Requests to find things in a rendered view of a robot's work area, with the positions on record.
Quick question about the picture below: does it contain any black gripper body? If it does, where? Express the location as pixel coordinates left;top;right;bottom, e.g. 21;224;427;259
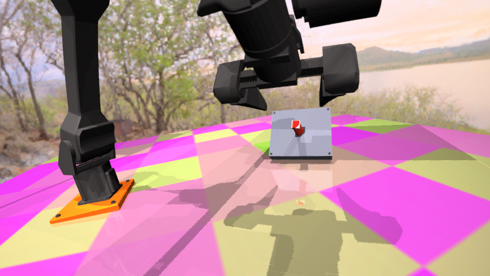
213;27;360;104

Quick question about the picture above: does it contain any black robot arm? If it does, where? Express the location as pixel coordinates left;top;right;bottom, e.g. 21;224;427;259
51;0;382;206

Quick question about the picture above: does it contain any dark red peg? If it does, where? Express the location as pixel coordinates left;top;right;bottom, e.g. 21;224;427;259
292;121;304;136

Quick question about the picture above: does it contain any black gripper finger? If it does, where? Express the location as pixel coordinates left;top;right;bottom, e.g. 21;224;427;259
230;88;267;111
319;75;345;107

